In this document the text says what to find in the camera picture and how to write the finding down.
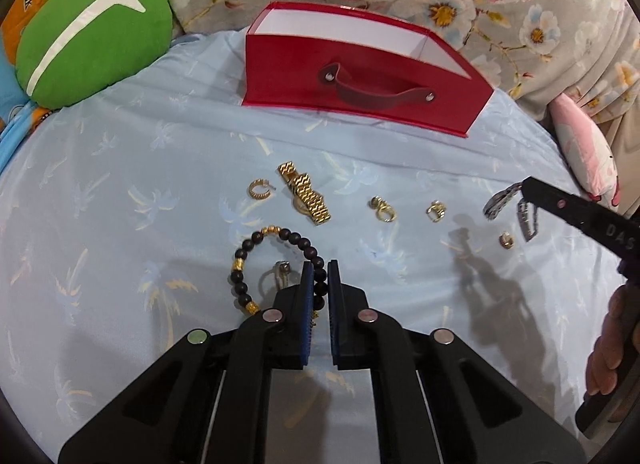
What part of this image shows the black bead bracelet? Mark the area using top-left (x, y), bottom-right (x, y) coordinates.
top-left (231, 227), bottom-right (328, 317)

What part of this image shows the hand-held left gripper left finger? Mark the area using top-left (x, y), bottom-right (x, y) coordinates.
top-left (57, 261), bottom-right (316, 464)

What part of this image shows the red cardboard box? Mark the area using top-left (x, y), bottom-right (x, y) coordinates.
top-left (241, 1), bottom-right (496, 137)

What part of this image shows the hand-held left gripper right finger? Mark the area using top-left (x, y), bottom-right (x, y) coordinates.
top-left (327, 259), bottom-right (586, 464)

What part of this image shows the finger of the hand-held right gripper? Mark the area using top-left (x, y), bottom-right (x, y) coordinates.
top-left (521, 176), bottom-right (640, 267)

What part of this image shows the ribbed gold hoop earring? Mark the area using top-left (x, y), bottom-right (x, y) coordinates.
top-left (248, 178), bottom-right (275, 201)

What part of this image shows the pink cartoon pillow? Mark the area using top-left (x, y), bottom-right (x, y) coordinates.
top-left (550, 93), bottom-right (621, 207)

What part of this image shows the green round pillow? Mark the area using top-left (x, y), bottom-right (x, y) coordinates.
top-left (15, 0), bottom-right (173, 109)

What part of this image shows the silver ring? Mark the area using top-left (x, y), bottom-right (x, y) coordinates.
top-left (258, 260), bottom-right (292, 295)

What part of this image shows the colourful cartoon cushion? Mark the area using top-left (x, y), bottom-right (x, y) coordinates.
top-left (0, 0), bottom-right (138, 170)

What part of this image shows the gold link watch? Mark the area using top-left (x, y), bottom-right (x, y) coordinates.
top-left (278, 161), bottom-right (332, 226)

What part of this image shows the silver link watch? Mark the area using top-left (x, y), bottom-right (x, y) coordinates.
top-left (484, 183), bottom-right (540, 242)

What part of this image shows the person's right hand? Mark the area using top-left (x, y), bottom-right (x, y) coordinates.
top-left (585, 284), bottom-right (635, 396)

